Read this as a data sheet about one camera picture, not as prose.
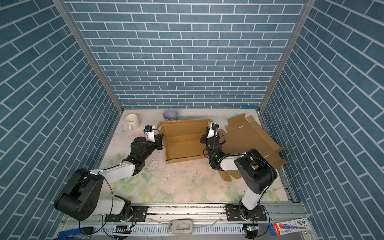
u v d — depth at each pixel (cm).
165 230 77
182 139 101
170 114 112
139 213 74
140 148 67
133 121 101
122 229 72
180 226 68
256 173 47
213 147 66
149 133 74
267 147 101
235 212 74
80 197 42
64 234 67
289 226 69
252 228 74
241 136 108
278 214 75
